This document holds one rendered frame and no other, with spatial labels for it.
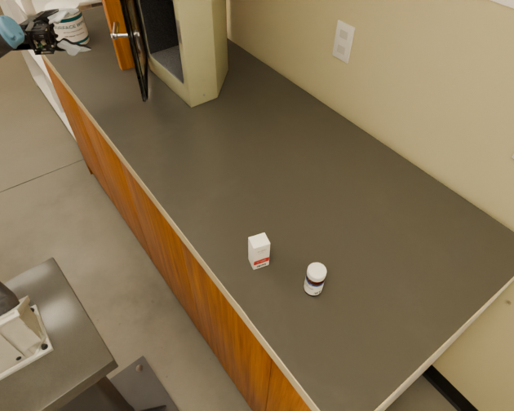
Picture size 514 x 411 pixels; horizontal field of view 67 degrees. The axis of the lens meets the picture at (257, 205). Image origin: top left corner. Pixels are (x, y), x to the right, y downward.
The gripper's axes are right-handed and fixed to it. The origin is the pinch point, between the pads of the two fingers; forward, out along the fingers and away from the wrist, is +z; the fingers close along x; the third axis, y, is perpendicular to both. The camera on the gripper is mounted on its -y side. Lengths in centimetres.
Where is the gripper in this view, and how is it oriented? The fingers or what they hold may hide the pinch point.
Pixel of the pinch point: (83, 29)
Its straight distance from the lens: 138.5
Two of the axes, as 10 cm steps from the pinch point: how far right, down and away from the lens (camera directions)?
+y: 1.8, 7.4, -6.5
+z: 9.8, -1.2, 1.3
